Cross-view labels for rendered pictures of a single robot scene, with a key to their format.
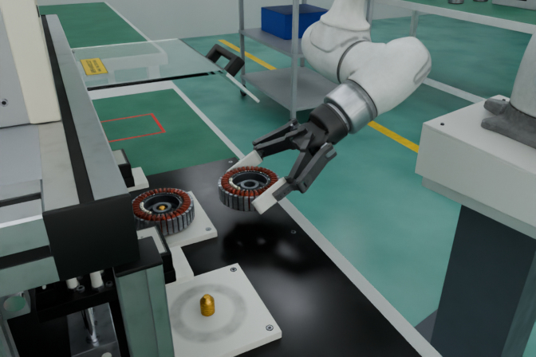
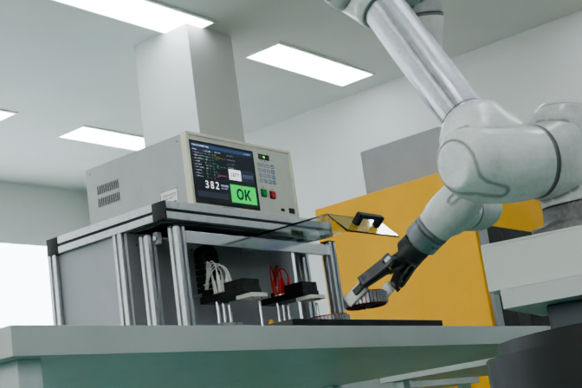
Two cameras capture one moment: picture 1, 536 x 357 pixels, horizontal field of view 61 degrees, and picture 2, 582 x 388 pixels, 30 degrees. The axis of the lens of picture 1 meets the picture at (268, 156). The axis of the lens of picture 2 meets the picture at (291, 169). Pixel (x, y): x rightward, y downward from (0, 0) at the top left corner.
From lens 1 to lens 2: 2.53 m
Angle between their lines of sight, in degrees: 73
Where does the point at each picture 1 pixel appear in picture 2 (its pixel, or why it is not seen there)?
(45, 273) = (151, 219)
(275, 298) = not seen: hidden behind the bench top
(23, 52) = (188, 188)
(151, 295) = (173, 236)
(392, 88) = (431, 210)
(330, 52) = not seen: hidden behind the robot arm
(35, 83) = (190, 196)
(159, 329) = (176, 248)
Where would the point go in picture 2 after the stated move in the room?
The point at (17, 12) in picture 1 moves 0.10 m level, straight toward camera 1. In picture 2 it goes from (187, 177) to (160, 172)
